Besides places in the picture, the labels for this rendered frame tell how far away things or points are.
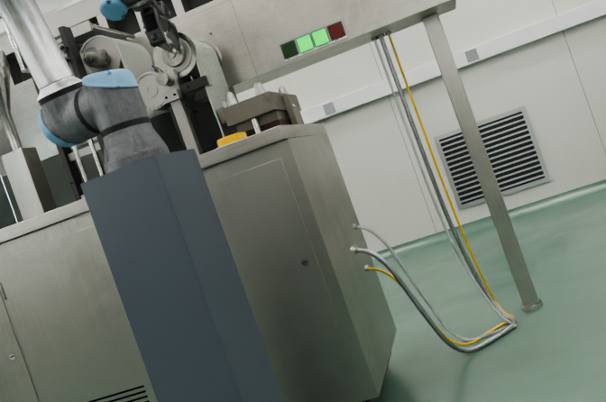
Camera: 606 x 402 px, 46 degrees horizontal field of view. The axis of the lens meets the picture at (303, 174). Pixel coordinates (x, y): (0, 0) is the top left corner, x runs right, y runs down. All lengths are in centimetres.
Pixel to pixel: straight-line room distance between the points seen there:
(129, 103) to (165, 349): 55
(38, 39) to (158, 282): 63
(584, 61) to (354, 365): 328
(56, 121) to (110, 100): 17
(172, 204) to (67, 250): 75
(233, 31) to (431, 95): 242
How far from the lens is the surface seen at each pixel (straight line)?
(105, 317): 223
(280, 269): 200
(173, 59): 232
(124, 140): 162
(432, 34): 267
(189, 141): 227
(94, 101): 167
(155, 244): 157
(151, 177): 155
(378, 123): 485
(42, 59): 176
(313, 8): 257
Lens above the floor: 76
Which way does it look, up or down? level
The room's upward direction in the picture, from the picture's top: 20 degrees counter-clockwise
